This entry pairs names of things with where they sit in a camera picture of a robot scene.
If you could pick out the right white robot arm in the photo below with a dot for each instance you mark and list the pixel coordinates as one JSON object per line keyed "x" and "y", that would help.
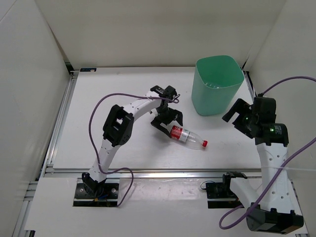
{"x": 272, "y": 211}

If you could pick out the green plastic bin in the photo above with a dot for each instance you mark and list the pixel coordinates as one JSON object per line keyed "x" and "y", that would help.
{"x": 216, "y": 81}

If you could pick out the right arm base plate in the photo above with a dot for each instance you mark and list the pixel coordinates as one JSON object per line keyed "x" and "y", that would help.
{"x": 219, "y": 195}

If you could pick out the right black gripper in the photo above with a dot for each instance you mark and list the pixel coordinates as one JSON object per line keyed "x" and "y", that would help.
{"x": 239, "y": 106}

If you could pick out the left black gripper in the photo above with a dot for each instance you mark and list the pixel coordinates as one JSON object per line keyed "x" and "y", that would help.
{"x": 174, "y": 115}

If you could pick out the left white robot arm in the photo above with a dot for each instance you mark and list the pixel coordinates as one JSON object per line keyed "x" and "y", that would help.
{"x": 117, "y": 131}

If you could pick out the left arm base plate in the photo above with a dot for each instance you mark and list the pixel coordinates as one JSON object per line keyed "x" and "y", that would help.
{"x": 105, "y": 196}

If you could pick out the aluminium table frame rail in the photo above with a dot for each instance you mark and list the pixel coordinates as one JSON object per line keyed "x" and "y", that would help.
{"x": 161, "y": 192}

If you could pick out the red label bottle red cap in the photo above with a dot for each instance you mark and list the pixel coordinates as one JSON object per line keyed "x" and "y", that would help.
{"x": 188, "y": 138}

